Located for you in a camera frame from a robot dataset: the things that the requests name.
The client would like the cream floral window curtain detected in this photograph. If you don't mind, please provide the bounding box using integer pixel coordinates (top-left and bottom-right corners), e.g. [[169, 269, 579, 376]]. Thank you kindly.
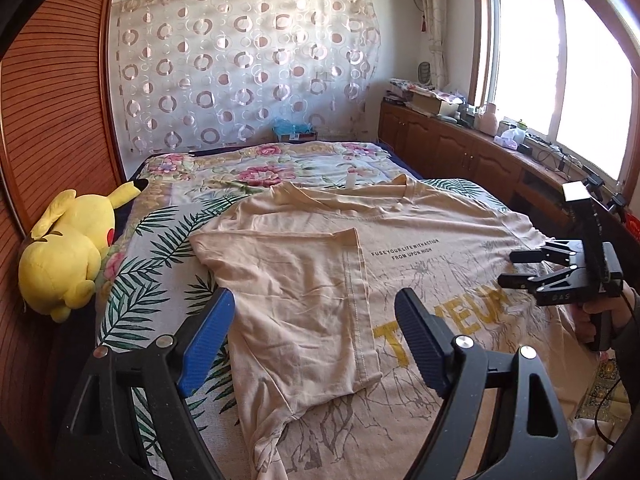
[[416, 0, 454, 92]]

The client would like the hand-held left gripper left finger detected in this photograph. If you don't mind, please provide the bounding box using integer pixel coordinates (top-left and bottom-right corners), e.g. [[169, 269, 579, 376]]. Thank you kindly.
[[55, 287, 236, 480]]

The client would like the pink jug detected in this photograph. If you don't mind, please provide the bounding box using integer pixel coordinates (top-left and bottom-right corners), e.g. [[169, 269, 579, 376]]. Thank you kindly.
[[477, 102, 500, 134]]

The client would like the floral blanket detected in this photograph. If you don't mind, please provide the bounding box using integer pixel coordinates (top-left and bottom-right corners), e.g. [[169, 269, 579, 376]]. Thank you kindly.
[[132, 141, 511, 211]]

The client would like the small box with blue cloth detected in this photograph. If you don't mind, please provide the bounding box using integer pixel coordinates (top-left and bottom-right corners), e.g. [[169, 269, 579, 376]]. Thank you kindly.
[[272, 119, 319, 143]]

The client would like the leaf print sheet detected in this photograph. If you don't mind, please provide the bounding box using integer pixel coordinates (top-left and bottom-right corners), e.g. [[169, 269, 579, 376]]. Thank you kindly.
[[96, 180, 511, 480]]

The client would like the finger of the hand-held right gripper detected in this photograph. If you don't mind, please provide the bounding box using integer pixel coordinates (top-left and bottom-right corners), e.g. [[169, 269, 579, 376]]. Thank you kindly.
[[509, 239, 584, 267], [497, 266, 585, 295]]

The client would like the person's right forearm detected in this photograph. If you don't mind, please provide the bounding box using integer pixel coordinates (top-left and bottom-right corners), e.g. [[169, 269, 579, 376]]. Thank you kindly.
[[611, 289, 640, 416]]

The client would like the sheer circle pattern curtain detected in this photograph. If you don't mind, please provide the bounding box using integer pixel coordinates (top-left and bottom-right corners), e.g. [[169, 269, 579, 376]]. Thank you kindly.
[[111, 0, 382, 156]]

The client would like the pile of colourful clutter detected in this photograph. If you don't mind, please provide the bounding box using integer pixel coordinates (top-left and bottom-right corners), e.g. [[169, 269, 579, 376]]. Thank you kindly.
[[387, 78, 417, 104]]

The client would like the beige printed t-shirt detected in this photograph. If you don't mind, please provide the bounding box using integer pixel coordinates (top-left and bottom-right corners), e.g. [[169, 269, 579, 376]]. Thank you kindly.
[[189, 175, 601, 480]]

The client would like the person's right hand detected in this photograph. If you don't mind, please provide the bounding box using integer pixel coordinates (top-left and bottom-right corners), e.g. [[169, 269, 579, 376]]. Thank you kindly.
[[572, 290, 638, 354]]

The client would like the white plastic bag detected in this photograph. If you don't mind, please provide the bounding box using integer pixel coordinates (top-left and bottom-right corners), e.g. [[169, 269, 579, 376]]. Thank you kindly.
[[494, 127, 526, 150]]

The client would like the long wooden cabinet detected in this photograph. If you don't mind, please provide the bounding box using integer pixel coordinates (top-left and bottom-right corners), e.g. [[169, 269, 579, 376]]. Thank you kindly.
[[377, 97, 640, 261]]

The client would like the patterned rug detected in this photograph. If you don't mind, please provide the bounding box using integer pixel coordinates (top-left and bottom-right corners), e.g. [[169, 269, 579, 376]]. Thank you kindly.
[[575, 355, 631, 421]]

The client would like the wooden wardrobe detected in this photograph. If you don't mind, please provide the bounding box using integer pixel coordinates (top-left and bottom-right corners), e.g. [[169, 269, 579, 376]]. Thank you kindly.
[[0, 0, 126, 480]]

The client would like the window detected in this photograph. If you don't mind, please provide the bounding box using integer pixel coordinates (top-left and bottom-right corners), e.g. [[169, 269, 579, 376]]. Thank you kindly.
[[470, 0, 637, 186]]

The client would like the yellow plush toy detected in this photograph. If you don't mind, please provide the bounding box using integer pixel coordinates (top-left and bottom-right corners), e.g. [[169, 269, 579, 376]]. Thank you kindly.
[[18, 178, 149, 323]]

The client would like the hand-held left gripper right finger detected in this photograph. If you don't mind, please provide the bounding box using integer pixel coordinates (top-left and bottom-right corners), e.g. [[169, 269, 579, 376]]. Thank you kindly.
[[394, 287, 576, 480]]

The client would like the open cardboard box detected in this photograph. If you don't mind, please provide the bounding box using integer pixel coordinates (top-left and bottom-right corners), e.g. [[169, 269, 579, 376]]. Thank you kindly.
[[410, 91, 463, 116]]

